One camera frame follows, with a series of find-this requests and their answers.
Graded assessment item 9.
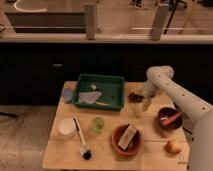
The green plastic tray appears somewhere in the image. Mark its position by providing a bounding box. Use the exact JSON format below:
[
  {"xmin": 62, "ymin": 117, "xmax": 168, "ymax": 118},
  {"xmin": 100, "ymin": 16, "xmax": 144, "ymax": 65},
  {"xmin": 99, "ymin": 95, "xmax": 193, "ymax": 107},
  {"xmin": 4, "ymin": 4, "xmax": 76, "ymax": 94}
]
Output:
[{"xmin": 72, "ymin": 74, "xmax": 125, "ymax": 111}]

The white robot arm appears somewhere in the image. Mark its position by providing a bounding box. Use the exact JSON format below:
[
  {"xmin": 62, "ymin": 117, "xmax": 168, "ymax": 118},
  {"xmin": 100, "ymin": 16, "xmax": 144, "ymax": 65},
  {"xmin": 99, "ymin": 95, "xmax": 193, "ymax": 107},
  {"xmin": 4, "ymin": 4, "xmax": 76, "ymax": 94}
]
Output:
[{"xmin": 142, "ymin": 66, "xmax": 213, "ymax": 171}]

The dark grape bunch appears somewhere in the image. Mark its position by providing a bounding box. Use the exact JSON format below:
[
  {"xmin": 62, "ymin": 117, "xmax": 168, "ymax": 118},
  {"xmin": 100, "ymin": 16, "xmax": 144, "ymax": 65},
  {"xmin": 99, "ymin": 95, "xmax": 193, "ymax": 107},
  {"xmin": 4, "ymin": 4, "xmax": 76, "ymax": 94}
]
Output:
[{"xmin": 129, "ymin": 93, "xmax": 144, "ymax": 103}]

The dark brown bowl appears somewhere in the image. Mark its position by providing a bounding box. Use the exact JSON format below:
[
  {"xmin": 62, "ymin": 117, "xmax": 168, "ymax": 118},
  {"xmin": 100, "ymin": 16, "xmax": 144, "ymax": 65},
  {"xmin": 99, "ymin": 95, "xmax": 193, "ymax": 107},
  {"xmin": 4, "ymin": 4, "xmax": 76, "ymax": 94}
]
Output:
[{"xmin": 157, "ymin": 107, "xmax": 183, "ymax": 131}]

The terracotta bowl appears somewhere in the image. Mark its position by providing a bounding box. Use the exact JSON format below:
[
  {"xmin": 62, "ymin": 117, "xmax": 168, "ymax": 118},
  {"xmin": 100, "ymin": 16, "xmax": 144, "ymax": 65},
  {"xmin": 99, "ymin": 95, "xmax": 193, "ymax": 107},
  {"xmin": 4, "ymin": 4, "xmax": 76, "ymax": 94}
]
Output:
[{"xmin": 111, "ymin": 124, "xmax": 141, "ymax": 157}]

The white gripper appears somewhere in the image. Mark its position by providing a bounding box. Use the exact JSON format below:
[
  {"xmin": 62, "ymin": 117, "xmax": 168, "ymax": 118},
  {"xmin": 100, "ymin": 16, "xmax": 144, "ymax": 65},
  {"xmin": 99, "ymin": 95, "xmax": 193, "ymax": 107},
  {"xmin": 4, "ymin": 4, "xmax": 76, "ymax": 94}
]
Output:
[{"xmin": 142, "ymin": 90, "xmax": 156, "ymax": 112}]

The black white dish brush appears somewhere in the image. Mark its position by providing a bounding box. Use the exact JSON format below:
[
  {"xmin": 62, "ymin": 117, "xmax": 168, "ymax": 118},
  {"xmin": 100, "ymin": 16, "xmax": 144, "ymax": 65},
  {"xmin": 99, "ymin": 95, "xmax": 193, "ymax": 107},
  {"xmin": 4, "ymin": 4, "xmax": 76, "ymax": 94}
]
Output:
[{"xmin": 74, "ymin": 117, "xmax": 92, "ymax": 160}]

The green plastic cup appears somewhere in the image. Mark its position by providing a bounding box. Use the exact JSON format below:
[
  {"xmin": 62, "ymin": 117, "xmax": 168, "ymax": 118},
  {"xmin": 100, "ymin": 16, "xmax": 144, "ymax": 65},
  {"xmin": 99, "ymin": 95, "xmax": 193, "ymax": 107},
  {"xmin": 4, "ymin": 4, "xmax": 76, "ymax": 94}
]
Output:
[{"xmin": 91, "ymin": 117, "xmax": 105, "ymax": 133}]

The orange carrot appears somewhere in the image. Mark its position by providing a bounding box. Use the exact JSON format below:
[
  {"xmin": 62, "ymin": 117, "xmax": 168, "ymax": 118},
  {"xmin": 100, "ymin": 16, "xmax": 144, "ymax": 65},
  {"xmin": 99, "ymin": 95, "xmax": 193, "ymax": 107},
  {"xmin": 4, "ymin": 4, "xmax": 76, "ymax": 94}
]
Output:
[{"xmin": 162, "ymin": 112, "xmax": 182, "ymax": 126}]

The white round lid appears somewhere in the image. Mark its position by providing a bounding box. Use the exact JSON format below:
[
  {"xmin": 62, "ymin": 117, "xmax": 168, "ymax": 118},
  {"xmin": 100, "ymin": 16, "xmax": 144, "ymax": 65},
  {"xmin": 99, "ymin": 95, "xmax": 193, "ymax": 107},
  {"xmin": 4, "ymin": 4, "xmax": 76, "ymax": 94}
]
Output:
[{"xmin": 58, "ymin": 118, "xmax": 76, "ymax": 137}]

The beige block in bowl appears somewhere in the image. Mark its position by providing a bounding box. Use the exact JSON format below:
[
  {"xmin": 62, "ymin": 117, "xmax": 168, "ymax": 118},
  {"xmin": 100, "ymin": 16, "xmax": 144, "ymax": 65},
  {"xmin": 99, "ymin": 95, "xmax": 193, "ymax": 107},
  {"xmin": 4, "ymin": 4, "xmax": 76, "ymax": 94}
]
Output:
[{"xmin": 118, "ymin": 124, "xmax": 137, "ymax": 150}]

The yellow onion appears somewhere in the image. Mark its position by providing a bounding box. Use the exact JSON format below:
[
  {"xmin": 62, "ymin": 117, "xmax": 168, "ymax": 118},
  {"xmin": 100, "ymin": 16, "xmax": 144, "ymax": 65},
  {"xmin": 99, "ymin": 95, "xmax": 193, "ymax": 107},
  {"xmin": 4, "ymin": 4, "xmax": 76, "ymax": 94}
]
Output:
[{"xmin": 165, "ymin": 140, "xmax": 181, "ymax": 155}]

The grey folded cloth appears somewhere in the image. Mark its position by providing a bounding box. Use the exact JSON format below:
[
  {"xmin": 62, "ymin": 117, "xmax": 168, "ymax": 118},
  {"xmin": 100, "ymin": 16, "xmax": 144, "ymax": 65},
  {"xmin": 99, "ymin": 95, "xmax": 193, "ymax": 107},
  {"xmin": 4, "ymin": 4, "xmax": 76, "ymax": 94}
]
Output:
[{"xmin": 78, "ymin": 91, "xmax": 102, "ymax": 104}]

